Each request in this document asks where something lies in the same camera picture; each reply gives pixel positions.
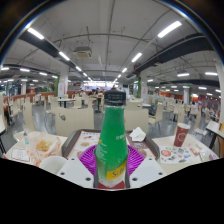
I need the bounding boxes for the white table with round base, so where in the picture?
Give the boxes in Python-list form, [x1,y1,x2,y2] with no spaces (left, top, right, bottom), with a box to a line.
[205,119,224,150]

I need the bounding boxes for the beige dining chairs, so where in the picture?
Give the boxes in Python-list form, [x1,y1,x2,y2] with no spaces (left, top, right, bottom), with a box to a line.
[0,93,214,138]

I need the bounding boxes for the dark brown food tray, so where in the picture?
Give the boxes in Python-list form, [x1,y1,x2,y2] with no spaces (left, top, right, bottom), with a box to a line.
[61,128,161,162]

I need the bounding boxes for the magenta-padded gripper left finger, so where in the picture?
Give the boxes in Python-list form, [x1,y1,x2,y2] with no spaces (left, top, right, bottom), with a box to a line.
[56,143,98,190]

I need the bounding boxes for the green drink bottle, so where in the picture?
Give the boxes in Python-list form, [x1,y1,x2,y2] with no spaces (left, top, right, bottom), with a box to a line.
[94,88,131,190]

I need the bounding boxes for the ceiling air conditioner unit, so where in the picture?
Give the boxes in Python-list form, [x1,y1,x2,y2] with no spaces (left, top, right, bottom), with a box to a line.
[72,45,93,60]

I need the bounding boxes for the white paper card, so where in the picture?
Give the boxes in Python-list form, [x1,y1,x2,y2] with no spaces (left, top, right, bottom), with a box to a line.
[10,146,33,164]

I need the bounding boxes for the white table with black leg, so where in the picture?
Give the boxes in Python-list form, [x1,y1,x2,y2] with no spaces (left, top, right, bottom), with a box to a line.
[0,114,8,155]

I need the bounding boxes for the crumpled white napkin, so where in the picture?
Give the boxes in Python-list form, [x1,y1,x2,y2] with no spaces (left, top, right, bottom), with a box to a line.
[128,126,147,143]

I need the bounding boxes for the printed paper tray liner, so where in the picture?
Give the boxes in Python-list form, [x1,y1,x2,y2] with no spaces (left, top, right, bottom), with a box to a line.
[67,131,156,160]

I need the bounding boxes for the flat round red coaster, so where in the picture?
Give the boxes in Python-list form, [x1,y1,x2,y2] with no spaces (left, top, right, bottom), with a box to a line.
[97,181,126,191]

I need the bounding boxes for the clear plastic wrappers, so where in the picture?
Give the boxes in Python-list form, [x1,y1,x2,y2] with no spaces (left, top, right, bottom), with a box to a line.
[188,143,220,163]

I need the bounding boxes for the ceiling lights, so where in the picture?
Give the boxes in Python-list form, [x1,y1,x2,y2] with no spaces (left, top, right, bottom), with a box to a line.
[0,20,221,99]

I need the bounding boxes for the white polka dot mug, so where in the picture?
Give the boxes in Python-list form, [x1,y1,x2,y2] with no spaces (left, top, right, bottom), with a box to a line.
[39,155,69,175]

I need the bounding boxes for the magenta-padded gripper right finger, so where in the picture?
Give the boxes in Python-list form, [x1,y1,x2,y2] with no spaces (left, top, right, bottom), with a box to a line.
[125,144,168,190]

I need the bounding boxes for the red paper cup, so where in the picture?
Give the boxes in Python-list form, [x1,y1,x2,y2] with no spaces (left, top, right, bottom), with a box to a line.
[172,122,191,148]

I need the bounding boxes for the small clear teal bottle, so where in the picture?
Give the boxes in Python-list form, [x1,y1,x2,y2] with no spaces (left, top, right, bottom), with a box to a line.
[22,127,30,146]

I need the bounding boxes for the printed paper flyer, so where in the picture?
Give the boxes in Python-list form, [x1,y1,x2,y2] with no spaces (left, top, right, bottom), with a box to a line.
[158,144,192,165]

